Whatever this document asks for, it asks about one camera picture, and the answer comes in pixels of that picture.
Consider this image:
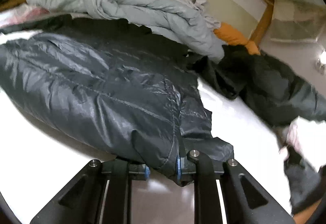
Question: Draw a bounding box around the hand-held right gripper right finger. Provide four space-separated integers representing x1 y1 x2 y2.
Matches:
177 150 294 224

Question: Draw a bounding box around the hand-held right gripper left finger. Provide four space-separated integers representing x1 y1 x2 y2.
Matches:
30 159 151 224

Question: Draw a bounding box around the black puffer jacket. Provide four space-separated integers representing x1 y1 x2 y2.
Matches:
0 16 235 187

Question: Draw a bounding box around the white pink cloth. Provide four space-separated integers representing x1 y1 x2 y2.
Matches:
276 116 326 156

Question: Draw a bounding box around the dark green hooded coat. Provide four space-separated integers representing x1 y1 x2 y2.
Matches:
188 44 326 128

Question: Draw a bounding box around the dark cloth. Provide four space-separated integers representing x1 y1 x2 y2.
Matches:
283 148 323 215

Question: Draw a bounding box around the orange plush pillow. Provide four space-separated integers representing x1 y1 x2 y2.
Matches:
213 23 261 56

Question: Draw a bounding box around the light blue duvet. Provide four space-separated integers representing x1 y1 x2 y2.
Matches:
25 0 226 63

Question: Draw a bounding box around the white crumpled cloth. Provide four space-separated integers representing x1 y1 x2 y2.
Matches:
177 0 222 28

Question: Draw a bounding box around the wooden bed frame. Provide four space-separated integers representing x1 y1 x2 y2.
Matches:
211 0 275 47

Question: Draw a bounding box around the small wall night light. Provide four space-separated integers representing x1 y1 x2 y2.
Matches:
314 48 326 72

